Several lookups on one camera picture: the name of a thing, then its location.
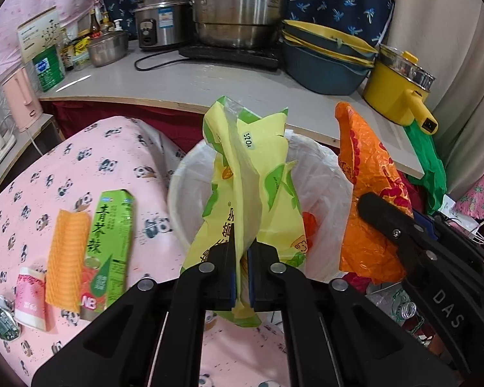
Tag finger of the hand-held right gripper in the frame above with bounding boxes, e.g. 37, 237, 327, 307
413, 210, 484, 280
358, 192, 484, 292

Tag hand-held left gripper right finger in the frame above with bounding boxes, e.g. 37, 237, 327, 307
248, 242, 458, 387

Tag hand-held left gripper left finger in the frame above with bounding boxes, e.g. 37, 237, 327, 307
31, 226, 238, 387

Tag orange red-printed snack bag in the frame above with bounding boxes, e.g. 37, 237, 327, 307
334, 102, 414, 285

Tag trash bin with white liner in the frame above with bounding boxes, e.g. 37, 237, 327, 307
167, 129, 358, 319

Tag orange plastic bag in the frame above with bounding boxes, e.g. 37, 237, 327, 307
302, 212, 319, 246

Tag yellow green snack bag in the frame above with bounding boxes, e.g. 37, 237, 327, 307
181, 96, 309, 328

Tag red cloth bundle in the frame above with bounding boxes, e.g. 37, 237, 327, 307
399, 173, 428, 214

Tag clear plastic bottle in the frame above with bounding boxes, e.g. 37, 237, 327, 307
387, 290, 424, 331

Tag pink pineapple printed cloth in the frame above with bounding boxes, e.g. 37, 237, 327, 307
454, 161, 484, 218

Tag green plastic bag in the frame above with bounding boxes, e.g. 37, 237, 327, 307
403, 123, 448, 214

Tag green drink carton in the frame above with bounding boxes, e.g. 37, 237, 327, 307
80, 189, 137, 322

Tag yellow electric pot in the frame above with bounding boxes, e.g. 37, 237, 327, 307
362, 44, 438, 134

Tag blue yellow-rimmed basin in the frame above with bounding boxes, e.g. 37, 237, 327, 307
282, 42, 374, 95
282, 32, 377, 65
282, 19, 378, 59

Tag orange cloth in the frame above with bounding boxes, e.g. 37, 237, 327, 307
44, 209, 93, 306

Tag beige curtain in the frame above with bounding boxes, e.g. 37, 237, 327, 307
377, 0, 484, 202

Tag pink paper cup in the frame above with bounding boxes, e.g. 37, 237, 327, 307
14, 267, 47, 329

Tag dark red counter skirt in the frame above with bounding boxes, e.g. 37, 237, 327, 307
52, 101, 210, 142

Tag pink panda printed blanket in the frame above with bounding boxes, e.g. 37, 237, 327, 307
0, 116, 291, 387

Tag navy leaf printed cloth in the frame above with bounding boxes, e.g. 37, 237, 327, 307
100, 0, 394, 49

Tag small silver green packet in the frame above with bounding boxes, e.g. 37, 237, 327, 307
0, 295, 22, 341

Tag black induction cooker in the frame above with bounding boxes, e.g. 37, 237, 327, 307
178, 44, 285, 71

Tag white low cabinet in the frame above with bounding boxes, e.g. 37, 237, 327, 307
0, 113, 65, 206

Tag large steel steamer pot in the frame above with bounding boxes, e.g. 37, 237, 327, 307
187, 0, 303, 49

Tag small steel lidded pot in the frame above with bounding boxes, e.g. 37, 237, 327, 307
86, 30, 130, 68

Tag steel rice cooker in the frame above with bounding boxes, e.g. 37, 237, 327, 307
134, 0, 194, 51

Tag yellow label jar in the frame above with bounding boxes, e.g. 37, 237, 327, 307
73, 37, 91, 69

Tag pink electric kettle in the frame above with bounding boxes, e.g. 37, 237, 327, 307
1, 66, 43, 134

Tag green canister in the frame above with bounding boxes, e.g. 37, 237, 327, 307
32, 46, 66, 93

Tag dark sauce bottle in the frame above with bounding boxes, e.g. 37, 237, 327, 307
60, 34, 75, 71

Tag white cardboard box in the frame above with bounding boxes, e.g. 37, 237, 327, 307
17, 6, 63, 63

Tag black power cable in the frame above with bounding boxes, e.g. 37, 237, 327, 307
135, 50, 182, 72

